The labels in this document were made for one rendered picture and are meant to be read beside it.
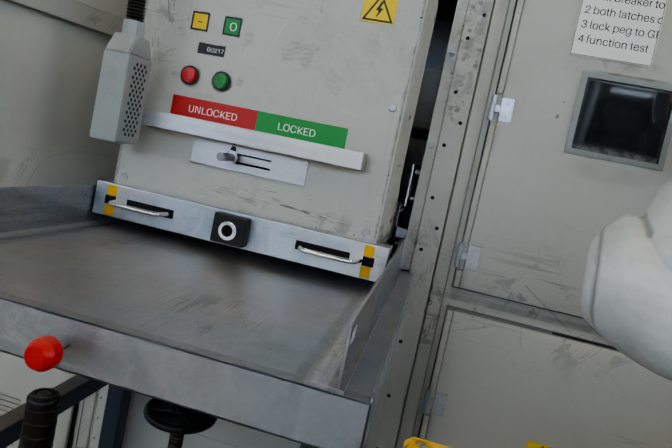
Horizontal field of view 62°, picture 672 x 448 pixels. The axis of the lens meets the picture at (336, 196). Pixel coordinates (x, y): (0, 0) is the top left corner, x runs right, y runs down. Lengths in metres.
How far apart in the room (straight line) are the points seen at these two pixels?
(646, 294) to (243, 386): 0.39
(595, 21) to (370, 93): 0.49
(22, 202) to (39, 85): 0.30
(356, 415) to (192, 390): 0.16
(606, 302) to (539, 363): 0.61
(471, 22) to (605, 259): 0.70
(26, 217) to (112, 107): 0.21
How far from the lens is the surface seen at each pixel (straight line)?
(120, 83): 0.97
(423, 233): 1.18
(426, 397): 1.24
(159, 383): 0.60
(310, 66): 0.97
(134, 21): 1.00
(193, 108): 1.03
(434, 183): 1.18
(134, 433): 1.49
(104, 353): 0.62
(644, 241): 0.63
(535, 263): 1.18
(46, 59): 1.20
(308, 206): 0.95
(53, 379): 1.54
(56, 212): 1.04
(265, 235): 0.96
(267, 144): 0.93
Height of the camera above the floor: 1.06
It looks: 4 degrees down
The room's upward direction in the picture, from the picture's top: 12 degrees clockwise
